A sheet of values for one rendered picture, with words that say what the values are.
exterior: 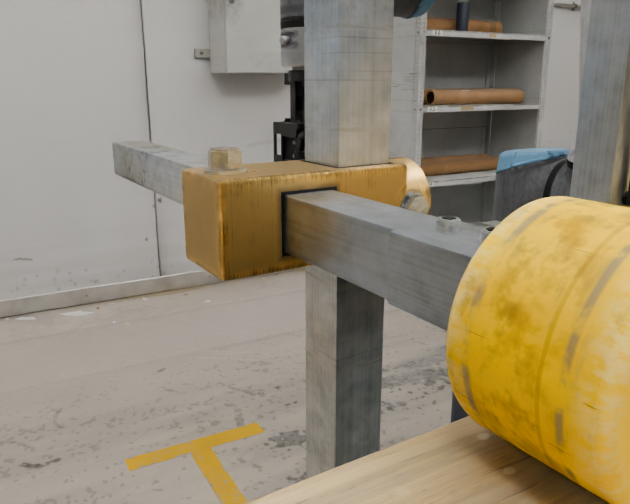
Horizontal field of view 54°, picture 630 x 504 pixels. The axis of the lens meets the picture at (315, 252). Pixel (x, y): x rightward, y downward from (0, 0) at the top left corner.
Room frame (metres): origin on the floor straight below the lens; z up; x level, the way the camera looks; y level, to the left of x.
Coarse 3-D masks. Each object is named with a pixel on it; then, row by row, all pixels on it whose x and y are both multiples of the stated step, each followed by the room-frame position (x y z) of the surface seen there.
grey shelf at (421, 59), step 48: (480, 0) 3.85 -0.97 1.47; (528, 0) 3.68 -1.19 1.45; (432, 48) 3.68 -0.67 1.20; (480, 48) 3.86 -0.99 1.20; (528, 48) 3.66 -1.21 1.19; (528, 96) 3.63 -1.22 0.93; (432, 144) 3.70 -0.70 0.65; (480, 144) 3.89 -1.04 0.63; (528, 144) 3.60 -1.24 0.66; (432, 192) 3.71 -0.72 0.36; (480, 192) 3.90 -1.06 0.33
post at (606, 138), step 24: (600, 0) 0.48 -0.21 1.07; (624, 0) 0.47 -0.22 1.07; (600, 24) 0.48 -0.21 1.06; (624, 24) 0.47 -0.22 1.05; (600, 48) 0.48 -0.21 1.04; (624, 48) 0.46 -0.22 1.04; (600, 72) 0.48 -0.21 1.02; (624, 72) 0.46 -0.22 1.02; (600, 96) 0.48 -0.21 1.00; (624, 96) 0.46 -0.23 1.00; (600, 120) 0.47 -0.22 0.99; (624, 120) 0.46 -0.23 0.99; (576, 144) 0.49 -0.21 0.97; (600, 144) 0.47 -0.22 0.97; (624, 144) 0.47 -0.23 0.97; (576, 168) 0.49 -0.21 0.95; (600, 168) 0.47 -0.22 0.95; (624, 168) 0.47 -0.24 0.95; (576, 192) 0.49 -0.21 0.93; (600, 192) 0.47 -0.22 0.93; (624, 192) 0.47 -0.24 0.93
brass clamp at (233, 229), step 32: (192, 192) 0.31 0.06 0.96; (224, 192) 0.28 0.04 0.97; (256, 192) 0.29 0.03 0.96; (288, 192) 0.30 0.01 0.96; (352, 192) 0.32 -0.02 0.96; (384, 192) 0.34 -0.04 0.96; (416, 192) 0.35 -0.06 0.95; (192, 224) 0.31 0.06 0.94; (224, 224) 0.28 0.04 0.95; (256, 224) 0.29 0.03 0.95; (192, 256) 0.32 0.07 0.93; (224, 256) 0.28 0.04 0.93; (256, 256) 0.29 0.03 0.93; (288, 256) 0.30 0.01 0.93
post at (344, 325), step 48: (336, 0) 0.33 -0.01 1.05; (384, 0) 0.34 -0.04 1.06; (336, 48) 0.33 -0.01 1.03; (384, 48) 0.34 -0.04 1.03; (336, 96) 0.33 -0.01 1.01; (384, 96) 0.34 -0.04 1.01; (336, 144) 0.33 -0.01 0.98; (384, 144) 0.34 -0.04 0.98; (336, 288) 0.33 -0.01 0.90; (336, 336) 0.33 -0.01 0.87; (336, 384) 0.33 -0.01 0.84; (336, 432) 0.33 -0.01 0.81
